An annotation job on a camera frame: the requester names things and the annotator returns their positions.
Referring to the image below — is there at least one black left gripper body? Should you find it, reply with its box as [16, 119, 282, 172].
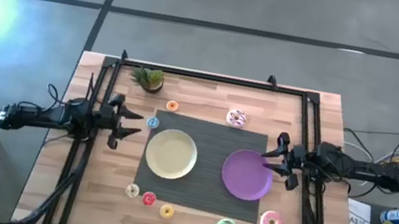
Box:
[90, 88, 128, 152]

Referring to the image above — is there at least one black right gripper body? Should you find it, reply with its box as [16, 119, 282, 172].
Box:
[268, 130, 310, 193]

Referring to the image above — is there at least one small orange donut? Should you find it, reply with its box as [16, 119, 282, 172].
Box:
[165, 99, 181, 114]

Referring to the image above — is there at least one large pink donut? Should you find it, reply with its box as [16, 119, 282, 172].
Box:
[259, 208, 285, 224]

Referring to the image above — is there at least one large white donut purple drizzle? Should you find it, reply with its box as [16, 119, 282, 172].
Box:
[225, 106, 249, 130]

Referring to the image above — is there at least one small red donut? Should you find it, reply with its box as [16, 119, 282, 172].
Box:
[140, 190, 159, 208]

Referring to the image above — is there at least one small yellow donut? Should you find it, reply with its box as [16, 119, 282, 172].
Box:
[158, 203, 177, 221]

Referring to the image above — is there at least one small blue donut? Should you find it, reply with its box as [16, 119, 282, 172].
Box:
[145, 114, 161, 131]

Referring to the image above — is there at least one purple round plate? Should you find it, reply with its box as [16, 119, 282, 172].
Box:
[217, 145, 278, 206]

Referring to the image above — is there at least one small potted green plant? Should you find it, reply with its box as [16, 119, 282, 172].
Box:
[128, 63, 167, 97]

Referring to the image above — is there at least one cream round plate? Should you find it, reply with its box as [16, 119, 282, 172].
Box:
[141, 124, 202, 184]

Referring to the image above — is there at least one small cream donut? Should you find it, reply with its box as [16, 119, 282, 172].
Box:
[123, 182, 141, 200]

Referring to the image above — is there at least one dark grey woven placemat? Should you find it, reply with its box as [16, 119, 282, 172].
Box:
[129, 107, 275, 224]

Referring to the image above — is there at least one black aluminium table frame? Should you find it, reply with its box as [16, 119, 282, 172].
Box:
[11, 34, 388, 224]

